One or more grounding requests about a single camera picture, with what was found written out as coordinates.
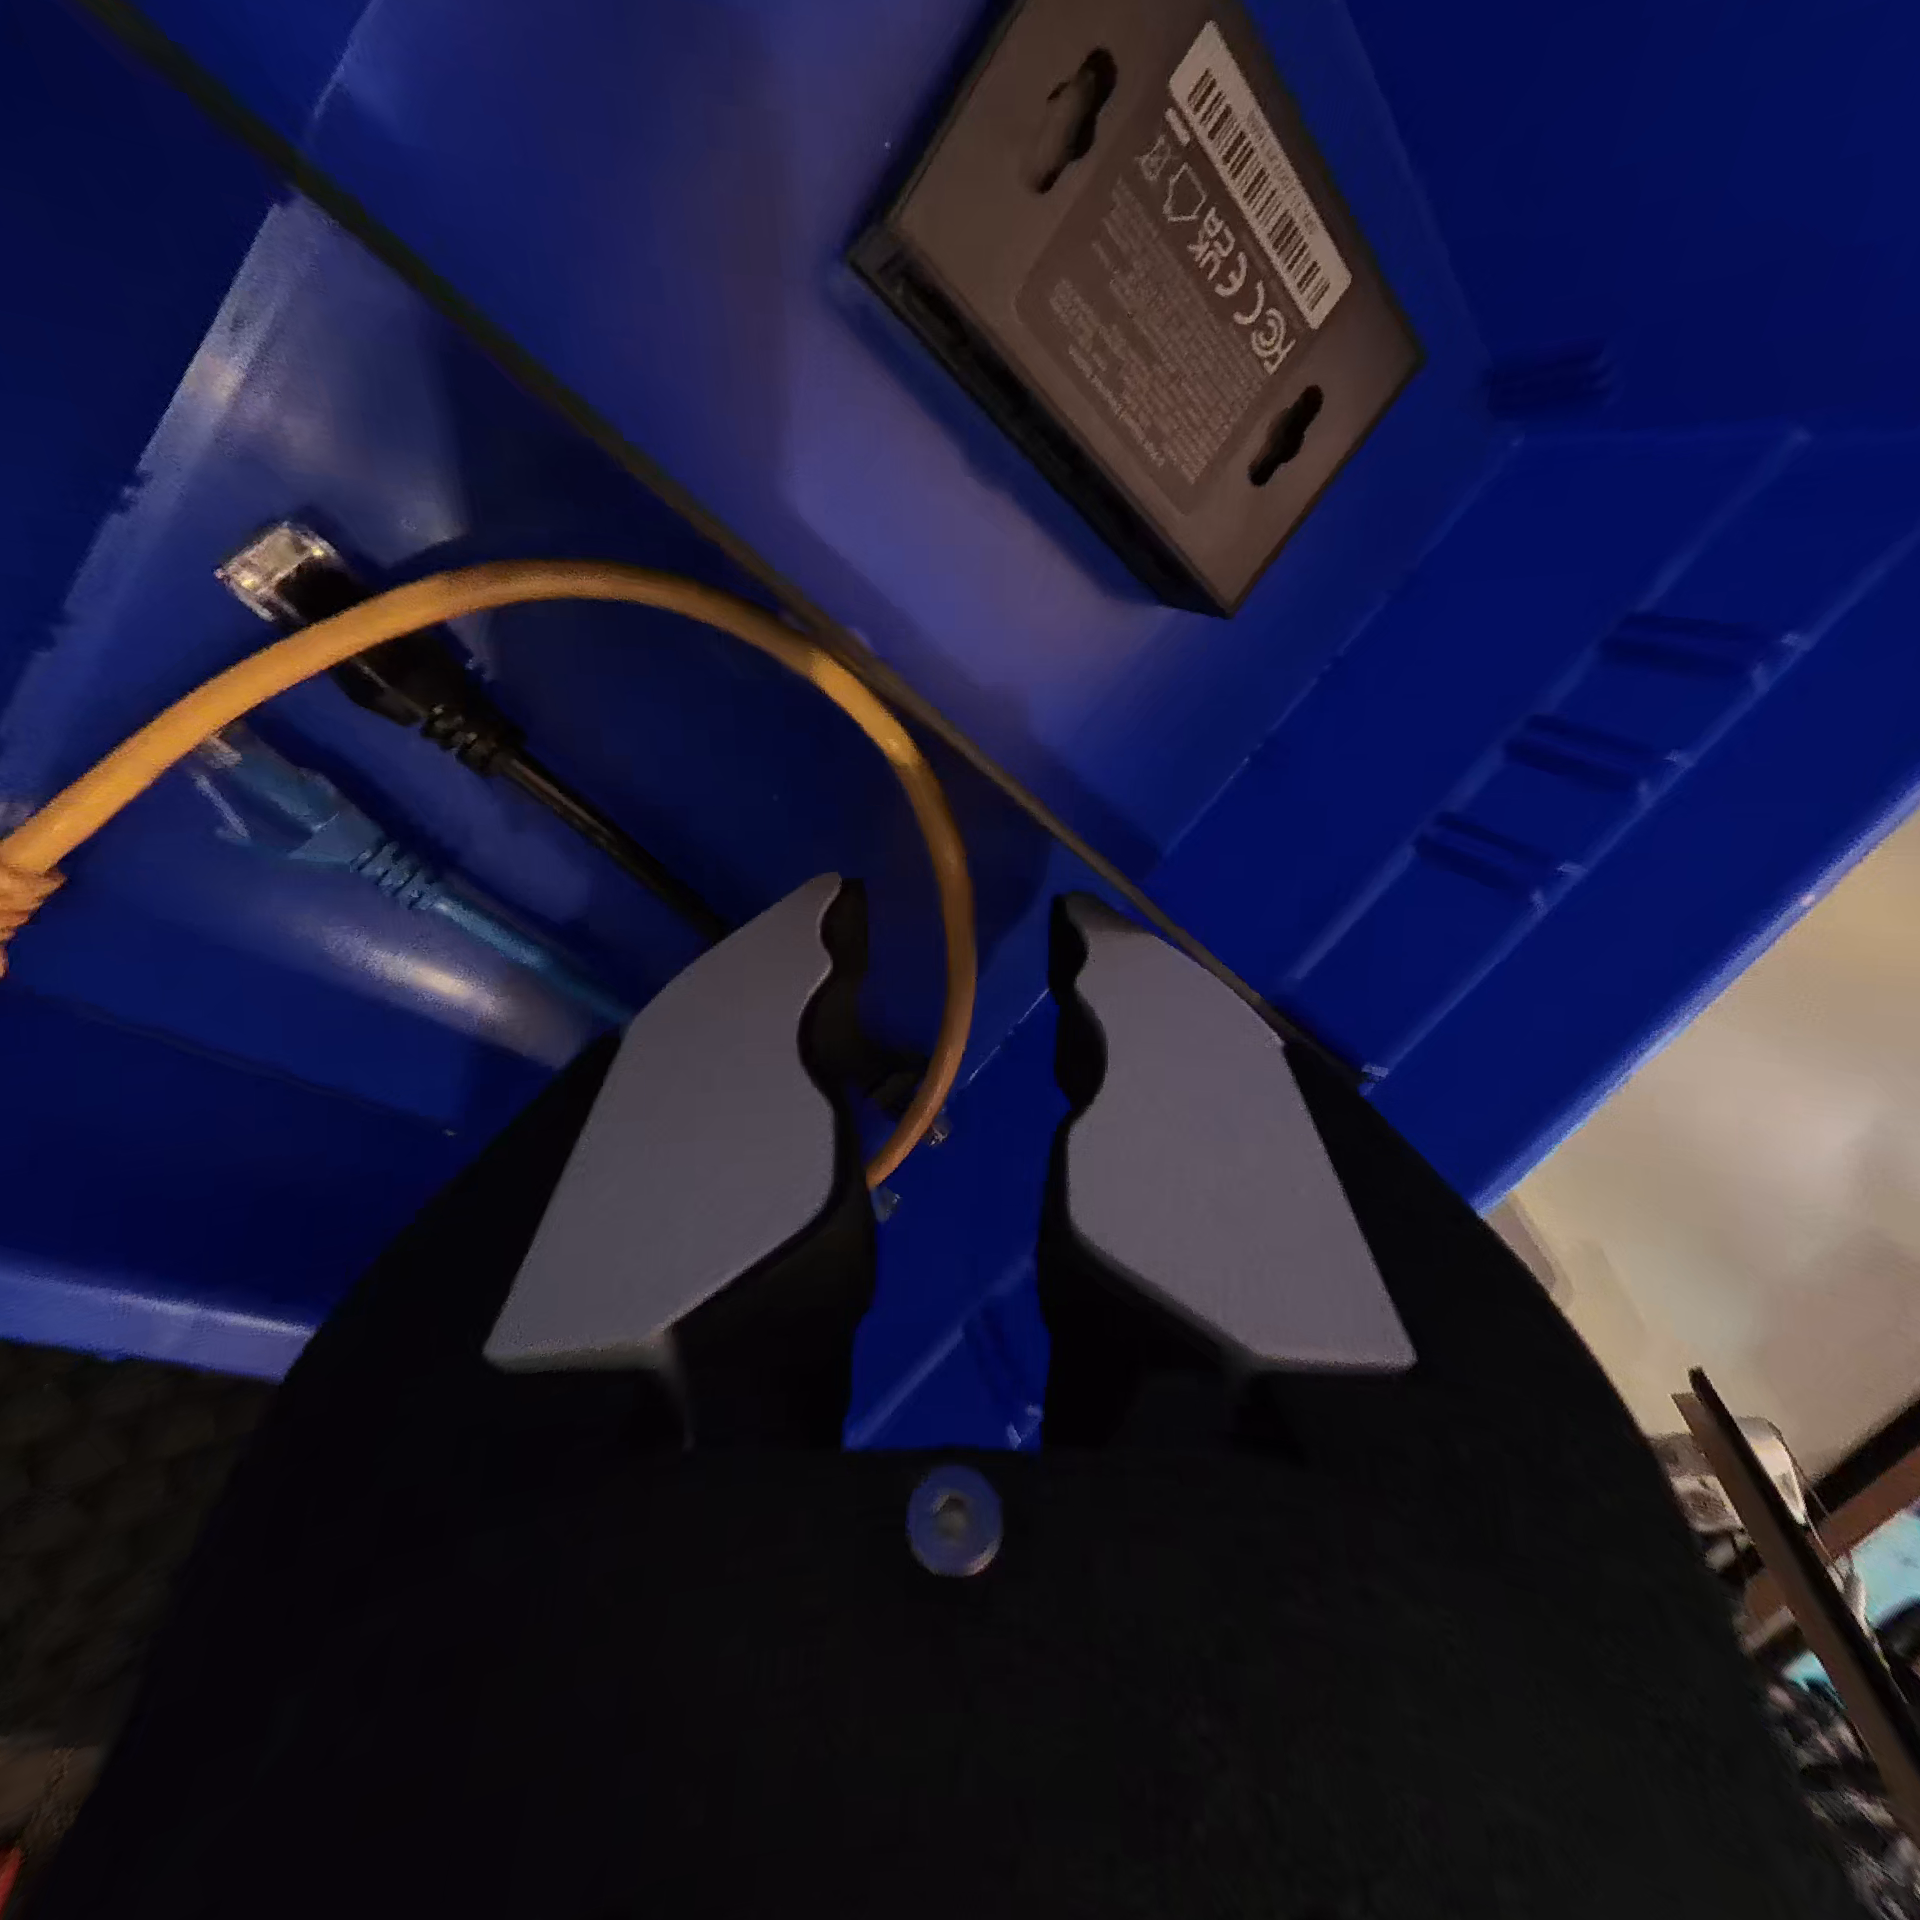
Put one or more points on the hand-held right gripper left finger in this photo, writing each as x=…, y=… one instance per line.
x=675, y=1186

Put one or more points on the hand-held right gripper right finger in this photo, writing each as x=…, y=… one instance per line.
x=1215, y=1197

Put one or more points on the blue plastic bin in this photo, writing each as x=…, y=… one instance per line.
x=753, y=305

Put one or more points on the black network switch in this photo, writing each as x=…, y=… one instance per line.
x=1139, y=305

